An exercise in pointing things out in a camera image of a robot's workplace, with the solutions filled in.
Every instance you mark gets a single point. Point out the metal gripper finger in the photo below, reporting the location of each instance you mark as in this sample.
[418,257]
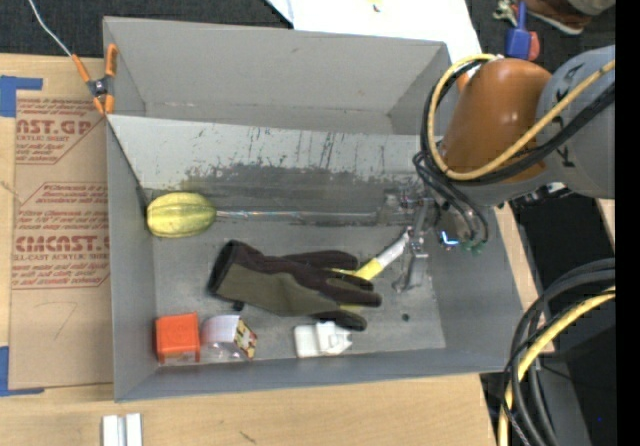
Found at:
[415,271]
[418,240]

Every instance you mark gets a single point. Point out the white plastic block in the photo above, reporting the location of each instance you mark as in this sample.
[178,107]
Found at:
[315,339]

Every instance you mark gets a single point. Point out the brown and olive glove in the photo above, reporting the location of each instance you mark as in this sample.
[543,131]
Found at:
[280,284]

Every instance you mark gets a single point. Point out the grey metal bin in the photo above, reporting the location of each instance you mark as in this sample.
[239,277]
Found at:
[300,84]

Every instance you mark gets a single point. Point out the yellow-green toy squash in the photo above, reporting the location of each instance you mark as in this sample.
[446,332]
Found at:
[180,215]

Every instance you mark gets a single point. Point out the orange cube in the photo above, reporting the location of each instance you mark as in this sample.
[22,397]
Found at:
[176,336]

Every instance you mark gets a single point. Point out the brown cardboard board red print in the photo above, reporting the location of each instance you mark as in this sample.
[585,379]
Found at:
[60,234]

